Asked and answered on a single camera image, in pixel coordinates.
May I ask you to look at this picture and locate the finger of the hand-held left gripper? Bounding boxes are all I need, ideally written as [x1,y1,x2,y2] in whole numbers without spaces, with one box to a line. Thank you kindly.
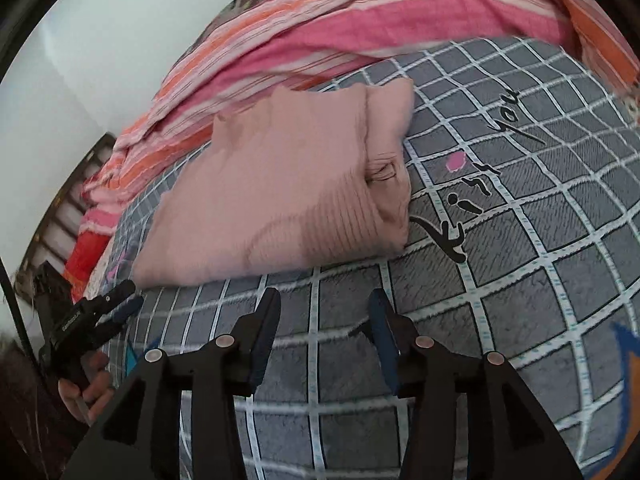
[75,280,137,314]
[95,296,144,341]

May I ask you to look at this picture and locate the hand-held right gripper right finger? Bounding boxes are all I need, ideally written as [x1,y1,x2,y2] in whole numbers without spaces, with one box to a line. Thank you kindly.
[369,288,583,480]

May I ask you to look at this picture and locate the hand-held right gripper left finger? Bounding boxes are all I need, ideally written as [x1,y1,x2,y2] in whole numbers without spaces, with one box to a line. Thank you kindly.
[62,287,282,480]

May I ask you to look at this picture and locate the pink knit sweater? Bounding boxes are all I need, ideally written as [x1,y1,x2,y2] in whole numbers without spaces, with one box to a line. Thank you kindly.
[132,80,416,288]

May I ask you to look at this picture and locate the person's left hand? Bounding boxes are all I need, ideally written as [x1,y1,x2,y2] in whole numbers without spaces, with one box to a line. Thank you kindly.
[58,352,116,426]

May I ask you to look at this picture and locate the red pillow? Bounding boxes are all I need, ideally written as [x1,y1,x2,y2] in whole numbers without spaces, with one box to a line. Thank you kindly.
[62,232,113,306]

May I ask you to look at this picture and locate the wooden slatted headboard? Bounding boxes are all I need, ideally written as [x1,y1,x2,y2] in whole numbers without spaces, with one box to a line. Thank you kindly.
[15,132,118,291]

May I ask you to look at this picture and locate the grey checked star blanket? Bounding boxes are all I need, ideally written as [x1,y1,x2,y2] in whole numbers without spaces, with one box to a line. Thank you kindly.
[100,35,640,480]

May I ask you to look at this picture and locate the pink striped quilt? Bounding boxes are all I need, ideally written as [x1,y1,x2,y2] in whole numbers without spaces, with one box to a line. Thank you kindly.
[80,0,640,233]

